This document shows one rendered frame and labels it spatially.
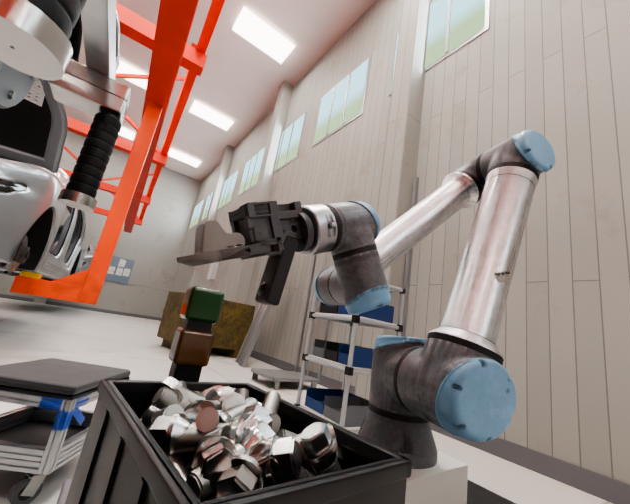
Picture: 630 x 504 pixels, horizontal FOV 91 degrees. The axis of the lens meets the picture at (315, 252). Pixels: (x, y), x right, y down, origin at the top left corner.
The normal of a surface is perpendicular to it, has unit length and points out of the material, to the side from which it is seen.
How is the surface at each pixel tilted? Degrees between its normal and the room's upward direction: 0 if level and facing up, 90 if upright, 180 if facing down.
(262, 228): 90
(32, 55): 180
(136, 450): 90
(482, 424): 96
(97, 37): 180
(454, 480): 90
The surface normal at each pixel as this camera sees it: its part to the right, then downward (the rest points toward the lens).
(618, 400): -0.80, -0.28
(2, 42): -0.16, 0.96
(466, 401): 0.29, -0.08
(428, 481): 0.58, -0.11
